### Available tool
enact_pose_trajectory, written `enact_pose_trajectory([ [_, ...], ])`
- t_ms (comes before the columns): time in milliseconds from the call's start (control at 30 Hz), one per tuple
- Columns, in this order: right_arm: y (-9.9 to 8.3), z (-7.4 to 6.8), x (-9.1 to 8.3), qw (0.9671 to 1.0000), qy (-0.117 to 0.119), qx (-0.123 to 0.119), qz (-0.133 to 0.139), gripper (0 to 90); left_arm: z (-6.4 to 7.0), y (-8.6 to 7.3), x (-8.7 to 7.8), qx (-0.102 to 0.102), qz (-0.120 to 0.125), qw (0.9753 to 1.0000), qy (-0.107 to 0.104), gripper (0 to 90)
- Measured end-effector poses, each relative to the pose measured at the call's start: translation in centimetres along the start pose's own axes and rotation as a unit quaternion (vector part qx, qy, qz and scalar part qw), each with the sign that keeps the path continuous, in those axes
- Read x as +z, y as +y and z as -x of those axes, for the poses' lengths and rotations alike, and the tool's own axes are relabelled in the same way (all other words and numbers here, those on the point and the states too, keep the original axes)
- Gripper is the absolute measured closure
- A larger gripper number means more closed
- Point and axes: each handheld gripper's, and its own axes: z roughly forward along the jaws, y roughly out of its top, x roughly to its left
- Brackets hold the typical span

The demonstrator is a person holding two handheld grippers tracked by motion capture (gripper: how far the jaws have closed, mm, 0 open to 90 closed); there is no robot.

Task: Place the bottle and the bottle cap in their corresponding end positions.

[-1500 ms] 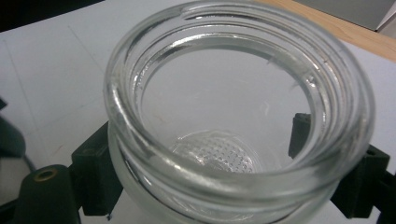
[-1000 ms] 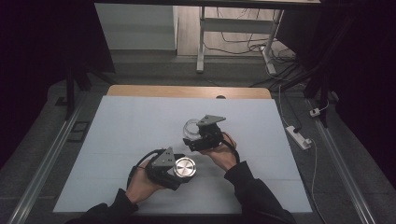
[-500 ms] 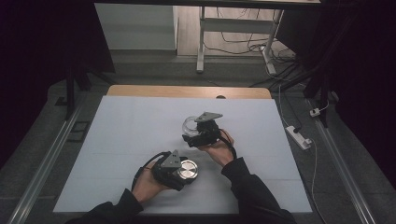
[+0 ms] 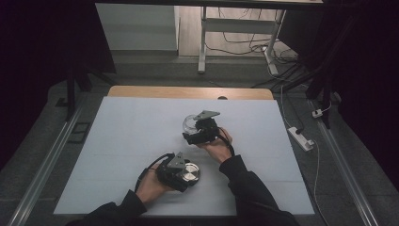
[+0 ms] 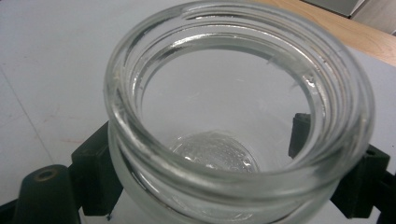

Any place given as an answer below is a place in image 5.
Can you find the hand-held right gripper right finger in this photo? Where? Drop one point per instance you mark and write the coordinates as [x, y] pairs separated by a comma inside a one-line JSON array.
[[364, 183]]

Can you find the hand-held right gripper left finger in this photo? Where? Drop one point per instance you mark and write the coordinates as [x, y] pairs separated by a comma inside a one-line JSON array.
[[96, 174]]

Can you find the clear glass jar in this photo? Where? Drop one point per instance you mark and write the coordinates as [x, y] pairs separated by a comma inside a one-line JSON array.
[[218, 193]]

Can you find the wooden table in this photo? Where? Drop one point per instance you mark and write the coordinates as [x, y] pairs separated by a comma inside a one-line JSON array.
[[358, 34]]

